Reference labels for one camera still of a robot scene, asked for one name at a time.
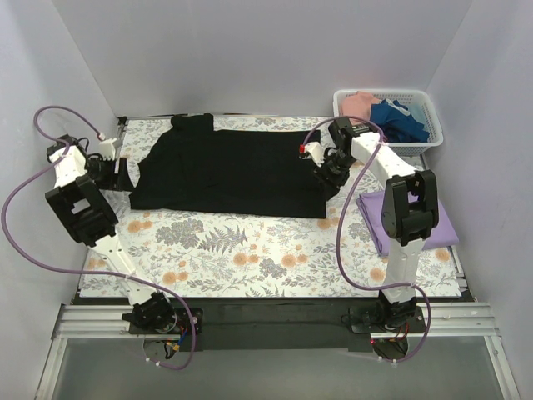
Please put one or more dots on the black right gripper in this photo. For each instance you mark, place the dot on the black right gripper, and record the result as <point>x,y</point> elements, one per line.
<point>326,178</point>

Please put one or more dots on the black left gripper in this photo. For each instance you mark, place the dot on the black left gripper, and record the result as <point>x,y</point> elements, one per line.
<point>117,174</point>

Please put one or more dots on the black t shirt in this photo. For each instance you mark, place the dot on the black t shirt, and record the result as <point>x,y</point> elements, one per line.
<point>195,167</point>

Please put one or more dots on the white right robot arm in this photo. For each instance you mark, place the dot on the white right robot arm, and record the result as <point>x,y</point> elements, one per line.
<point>409,212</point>

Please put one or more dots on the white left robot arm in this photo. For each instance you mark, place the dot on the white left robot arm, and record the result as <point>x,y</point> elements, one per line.
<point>88,217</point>

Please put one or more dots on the folded purple t shirt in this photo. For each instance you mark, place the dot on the folded purple t shirt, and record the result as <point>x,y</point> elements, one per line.
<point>370,206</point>

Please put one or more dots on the floral patterned table mat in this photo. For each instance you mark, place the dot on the floral patterned table mat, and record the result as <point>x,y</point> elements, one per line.
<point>227,255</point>

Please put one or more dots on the pink t shirt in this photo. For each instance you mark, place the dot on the pink t shirt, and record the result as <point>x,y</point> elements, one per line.
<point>358,104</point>

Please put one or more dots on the blue t shirt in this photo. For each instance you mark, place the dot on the blue t shirt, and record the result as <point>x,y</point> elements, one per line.
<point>397,122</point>

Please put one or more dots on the white plastic laundry basket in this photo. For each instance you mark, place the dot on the white plastic laundry basket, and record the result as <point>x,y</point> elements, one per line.
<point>432,126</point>

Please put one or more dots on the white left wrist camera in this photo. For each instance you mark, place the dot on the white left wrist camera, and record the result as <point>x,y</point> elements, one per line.
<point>109,148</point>

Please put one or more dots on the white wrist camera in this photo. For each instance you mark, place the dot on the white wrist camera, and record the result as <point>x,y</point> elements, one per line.
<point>313,151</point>
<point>109,148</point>

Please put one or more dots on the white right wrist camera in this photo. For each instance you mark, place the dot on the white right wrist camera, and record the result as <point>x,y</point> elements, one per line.
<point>313,151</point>

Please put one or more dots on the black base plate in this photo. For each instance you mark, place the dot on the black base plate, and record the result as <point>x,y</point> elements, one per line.
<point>277,324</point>

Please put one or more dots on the aluminium frame rail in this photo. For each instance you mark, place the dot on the aluminium frame rail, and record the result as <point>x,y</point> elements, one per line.
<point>449,319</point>

